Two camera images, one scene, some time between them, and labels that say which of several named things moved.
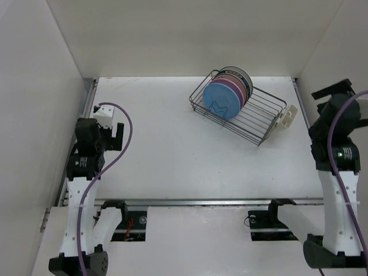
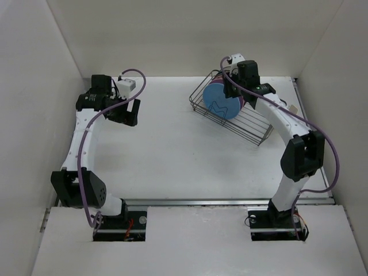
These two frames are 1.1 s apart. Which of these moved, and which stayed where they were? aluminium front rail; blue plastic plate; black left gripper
Moved: black left gripper
Stayed: blue plastic plate; aluminium front rail
